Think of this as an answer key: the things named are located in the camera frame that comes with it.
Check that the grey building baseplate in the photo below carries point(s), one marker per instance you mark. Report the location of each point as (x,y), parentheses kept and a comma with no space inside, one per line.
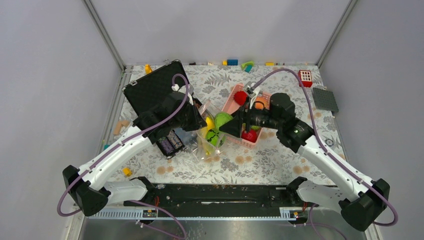
(324,100)

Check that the red toy pepper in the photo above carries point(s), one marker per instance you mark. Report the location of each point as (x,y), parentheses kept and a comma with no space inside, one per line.
(240,97)

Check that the yellow toy brick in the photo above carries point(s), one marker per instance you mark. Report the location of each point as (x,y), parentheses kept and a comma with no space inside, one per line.
(148,69)

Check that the clear zip top bag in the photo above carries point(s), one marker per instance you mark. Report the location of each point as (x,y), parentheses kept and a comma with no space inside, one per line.
(208,109)

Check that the red toy apple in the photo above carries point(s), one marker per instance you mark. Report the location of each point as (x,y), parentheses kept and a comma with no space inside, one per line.
(250,136)

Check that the orange toy peach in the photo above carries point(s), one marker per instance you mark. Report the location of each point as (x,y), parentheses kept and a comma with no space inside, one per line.
(261,103)

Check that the red toy window block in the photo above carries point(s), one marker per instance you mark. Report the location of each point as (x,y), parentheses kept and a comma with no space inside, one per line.
(306,78)

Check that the light green toy cabbage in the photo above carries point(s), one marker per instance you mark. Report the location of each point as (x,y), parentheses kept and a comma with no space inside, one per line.
(255,128)

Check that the pink plastic basket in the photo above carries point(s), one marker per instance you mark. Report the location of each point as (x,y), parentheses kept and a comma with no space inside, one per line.
(232,105)

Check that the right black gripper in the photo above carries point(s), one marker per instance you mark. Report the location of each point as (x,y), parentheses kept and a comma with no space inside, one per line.
(235,126)

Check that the small yellow brick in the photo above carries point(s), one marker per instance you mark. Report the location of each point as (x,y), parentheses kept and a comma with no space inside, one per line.
(127,171)

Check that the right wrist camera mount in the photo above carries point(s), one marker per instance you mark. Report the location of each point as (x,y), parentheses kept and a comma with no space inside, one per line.
(252,94)

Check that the yellow brick back edge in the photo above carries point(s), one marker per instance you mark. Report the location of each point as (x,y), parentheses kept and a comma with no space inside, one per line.
(269,64)

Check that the black poker chip case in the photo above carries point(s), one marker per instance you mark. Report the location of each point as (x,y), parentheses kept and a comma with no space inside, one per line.
(144,93)

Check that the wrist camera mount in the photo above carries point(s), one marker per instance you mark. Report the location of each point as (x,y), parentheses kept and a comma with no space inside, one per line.
(252,94)
(184,89)

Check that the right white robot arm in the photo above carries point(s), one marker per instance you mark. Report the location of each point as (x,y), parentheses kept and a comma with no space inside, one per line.
(358,198)

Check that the green striped toy watermelon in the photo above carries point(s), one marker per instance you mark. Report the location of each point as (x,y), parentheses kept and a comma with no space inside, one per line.
(215,137)

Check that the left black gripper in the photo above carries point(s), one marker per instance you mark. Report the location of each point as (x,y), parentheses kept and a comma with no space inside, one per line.
(198,120)

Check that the blue toy brick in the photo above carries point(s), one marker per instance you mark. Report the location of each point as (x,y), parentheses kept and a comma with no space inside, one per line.
(232,62)

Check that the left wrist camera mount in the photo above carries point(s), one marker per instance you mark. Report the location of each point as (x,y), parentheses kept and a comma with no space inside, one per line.
(184,89)

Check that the tan toy piece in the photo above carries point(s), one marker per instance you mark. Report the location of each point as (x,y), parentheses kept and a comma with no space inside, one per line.
(119,126)

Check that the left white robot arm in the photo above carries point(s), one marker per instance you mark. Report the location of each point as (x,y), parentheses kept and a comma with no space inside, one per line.
(89,185)

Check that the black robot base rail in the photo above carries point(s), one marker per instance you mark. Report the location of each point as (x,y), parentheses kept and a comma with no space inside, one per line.
(223,200)

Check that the green bumpy toy fruit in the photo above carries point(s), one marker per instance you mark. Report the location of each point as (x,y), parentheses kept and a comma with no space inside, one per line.
(222,118)

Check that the yellow toy banana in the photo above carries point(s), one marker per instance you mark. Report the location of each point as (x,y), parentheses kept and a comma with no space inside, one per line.
(202,139)

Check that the floral tablecloth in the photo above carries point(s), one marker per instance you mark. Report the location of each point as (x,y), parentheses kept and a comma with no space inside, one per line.
(268,163)

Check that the green teal toy block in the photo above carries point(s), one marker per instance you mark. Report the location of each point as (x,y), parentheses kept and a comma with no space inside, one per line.
(247,66)

